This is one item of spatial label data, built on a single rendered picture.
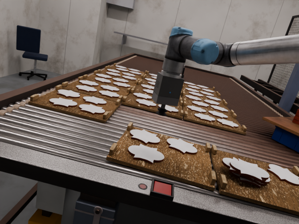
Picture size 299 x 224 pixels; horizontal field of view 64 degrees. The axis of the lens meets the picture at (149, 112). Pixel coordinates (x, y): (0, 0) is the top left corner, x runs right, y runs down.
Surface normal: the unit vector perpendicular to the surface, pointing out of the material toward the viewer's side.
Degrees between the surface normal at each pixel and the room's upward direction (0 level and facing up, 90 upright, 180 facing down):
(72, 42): 90
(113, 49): 90
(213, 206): 0
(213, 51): 90
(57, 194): 90
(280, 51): 108
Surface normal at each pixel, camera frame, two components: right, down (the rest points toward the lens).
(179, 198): 0.22, -0.93
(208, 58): 0.52, 0.38
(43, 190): -0.11, 0.29
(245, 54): -0.80, 0.36
